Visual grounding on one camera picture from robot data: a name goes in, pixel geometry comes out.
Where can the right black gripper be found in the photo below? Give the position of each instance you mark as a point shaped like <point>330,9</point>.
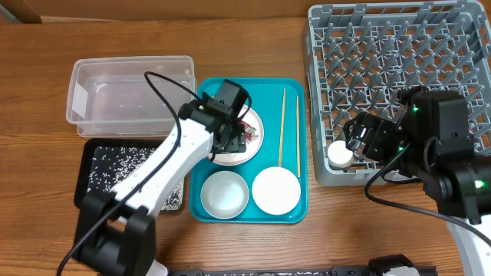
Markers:
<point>380,127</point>

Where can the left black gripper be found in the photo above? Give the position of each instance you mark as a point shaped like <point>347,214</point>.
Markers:
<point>236,139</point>

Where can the red snack wrapper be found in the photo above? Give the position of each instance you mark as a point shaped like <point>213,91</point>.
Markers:
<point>251,133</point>

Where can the cream white cup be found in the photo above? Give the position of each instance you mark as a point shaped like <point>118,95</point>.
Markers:
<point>339,157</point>

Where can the grey bowl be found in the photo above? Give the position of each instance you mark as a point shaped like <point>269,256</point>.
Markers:
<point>224,195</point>

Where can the white rice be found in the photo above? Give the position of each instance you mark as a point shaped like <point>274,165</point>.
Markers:
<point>111,165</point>

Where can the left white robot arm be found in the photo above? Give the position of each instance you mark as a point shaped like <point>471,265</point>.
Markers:
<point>116,230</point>

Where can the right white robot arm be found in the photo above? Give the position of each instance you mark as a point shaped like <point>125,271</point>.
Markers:
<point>431,143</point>

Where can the large pink plate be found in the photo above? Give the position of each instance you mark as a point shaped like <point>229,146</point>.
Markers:
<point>232,159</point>

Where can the teal plastic tray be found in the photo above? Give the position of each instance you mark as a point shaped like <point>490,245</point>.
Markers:
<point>266,96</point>

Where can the left wooden chopstick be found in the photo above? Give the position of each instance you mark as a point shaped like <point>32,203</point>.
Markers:
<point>281,138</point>

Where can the wooden chopstick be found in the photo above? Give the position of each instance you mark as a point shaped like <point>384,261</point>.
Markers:
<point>298,138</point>
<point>281,138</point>

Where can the small pink bowl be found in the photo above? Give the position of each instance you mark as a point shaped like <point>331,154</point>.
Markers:
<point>276,190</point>

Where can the right wooden chopstick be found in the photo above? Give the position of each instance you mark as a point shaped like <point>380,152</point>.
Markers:
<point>298,138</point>

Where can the grey dish rack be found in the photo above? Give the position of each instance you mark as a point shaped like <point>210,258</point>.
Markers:
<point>358,56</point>

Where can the clear plastic bin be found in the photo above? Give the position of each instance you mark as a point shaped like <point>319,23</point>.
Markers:
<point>110,97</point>

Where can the black rectangular tray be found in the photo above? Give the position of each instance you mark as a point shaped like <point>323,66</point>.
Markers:
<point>86,159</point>

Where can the cardboard box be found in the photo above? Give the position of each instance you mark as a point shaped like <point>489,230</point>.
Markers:
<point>38,11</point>

